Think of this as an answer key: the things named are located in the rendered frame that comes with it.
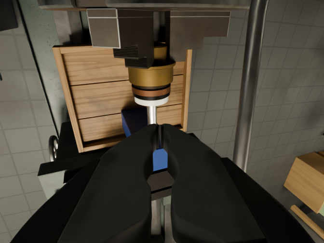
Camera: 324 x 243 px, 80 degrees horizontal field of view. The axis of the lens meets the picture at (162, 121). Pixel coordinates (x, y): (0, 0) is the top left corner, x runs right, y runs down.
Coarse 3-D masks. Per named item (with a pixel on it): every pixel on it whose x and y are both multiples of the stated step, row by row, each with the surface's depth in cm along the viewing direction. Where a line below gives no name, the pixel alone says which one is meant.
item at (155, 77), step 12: (156, 48) 32; (156, 60) 33; (168, 60) 36; (132, 72) 34; (144, 72) 33; (156, 72) 33; (168, 72) 34; (132, 84) 37; (144, 84) 34; (156, 84) 34; (168, 84) 37; (144, 96) 35; (156, 96) 35
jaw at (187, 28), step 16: (176, 16) 31; (192, 16) 32; (208, 16) 32; (224, 16) 33; (176, 32) 33; (192, 32) 33; (208, 32) 34; (224, 32) 34; (176, 48) 34; (192, 48) 34
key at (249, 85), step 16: (256, 0) 14; (256, 16) 14; (256, 32) 14; (256, 48) 14; (256, 64) 15; (256, 80) 15; (240, 96) 16; (240, 112) 16; (240, 128) 16; (240, 144) 16; (240, 160) 16
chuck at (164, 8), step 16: (48, 0) 21; (64, 0) 20; (112, 0) 18; (128, 0) 18; (144, 0) 18; (160, 0) 18; (176, 0) 18; (192, 0) 19; (208, 0) 19; (224, 0) 20; (240, 0) 21
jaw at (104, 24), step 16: (80, 0) 20; (96, 0) 19; (96, 16) 21; (112, 16) 21; (128, 16) 23; (144, 16) 26; (96, 32) 22; (112, 32) 21; (128, 32) 23; (144, 32) 27; (128, 48) 26; (144, 48) 28; (128, 64) 31; (144, 64) 30
